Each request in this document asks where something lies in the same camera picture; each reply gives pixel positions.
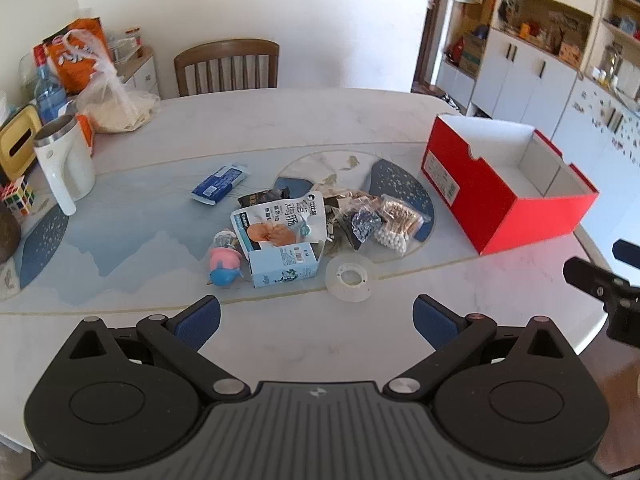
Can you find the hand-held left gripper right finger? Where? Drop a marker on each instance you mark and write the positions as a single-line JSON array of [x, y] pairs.
[[435, 322]]

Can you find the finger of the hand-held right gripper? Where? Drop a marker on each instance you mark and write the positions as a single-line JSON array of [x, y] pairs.
[[627, 251], [590, 280]]

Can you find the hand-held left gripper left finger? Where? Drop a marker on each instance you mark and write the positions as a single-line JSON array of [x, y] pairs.
[[197, 322]]

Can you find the pink and blue toy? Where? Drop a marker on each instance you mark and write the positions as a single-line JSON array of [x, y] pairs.
[[225, 265]]

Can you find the clear tape roll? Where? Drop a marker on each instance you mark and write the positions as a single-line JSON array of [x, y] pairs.
[[350, 285]]

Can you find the light blue small box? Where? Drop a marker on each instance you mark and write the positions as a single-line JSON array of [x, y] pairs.
[[280, 265]]

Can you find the cotton swab bag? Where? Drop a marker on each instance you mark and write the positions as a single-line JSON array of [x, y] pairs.
[[397, 225]]

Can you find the red cardboard box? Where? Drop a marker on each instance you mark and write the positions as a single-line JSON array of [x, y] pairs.
[[500, 220]]

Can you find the dark blue bead packet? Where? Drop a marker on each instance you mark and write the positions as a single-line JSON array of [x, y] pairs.
[[365, 225]]

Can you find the white chicken sausage pouch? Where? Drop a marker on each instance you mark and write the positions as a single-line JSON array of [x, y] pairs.
[[280, 220]]

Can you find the blue tissue packet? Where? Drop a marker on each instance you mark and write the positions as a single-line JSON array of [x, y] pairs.
[[220, 184]]

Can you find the black snack packet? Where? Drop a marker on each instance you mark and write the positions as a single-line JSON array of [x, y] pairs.
[[260, 196]]

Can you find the silver foil snack bag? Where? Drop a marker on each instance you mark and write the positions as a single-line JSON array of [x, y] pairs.
[[335, 215]]

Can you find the white marble desktop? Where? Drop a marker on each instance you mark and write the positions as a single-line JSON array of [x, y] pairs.
[[300, 125]]

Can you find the white kettle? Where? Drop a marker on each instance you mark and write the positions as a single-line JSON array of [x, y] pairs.
[[70, 165]]

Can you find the brown round object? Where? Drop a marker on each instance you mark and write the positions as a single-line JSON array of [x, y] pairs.
[[7, 235]]

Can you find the colourful puzzle cube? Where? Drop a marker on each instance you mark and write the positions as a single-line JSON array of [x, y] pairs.
[[17, 197]]

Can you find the orange and white carton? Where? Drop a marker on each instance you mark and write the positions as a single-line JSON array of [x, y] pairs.
[[86, 132]]

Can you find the clear bag with white contents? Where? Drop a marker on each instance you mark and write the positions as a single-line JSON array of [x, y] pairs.
[[115, 105]]

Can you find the white drawer cabinet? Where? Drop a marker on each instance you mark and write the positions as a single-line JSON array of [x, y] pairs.
[[145, 77]]

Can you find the brown cardboard box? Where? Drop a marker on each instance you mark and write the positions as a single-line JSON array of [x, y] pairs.
[[472, 52]]

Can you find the yellow tissue box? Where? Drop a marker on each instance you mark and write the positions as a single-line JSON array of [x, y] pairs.
[[15, 135]]

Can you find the blue water bottle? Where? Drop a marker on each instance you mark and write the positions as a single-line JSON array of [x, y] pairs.
[[50, 100]]

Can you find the brown wooden chair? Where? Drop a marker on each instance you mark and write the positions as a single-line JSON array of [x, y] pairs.
[[225, 50]]

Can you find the clear storage container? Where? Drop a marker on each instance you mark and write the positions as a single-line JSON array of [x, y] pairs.
[[122, 50]]

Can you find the orange snack bag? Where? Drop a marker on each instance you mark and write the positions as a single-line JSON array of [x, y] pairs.
[[60, 67]]

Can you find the red-capped jar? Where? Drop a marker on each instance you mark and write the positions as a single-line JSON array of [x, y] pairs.
[[134, 35]]

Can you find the white wall cabinet unit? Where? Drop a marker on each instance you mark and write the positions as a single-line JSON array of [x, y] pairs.
[[525, 75]]

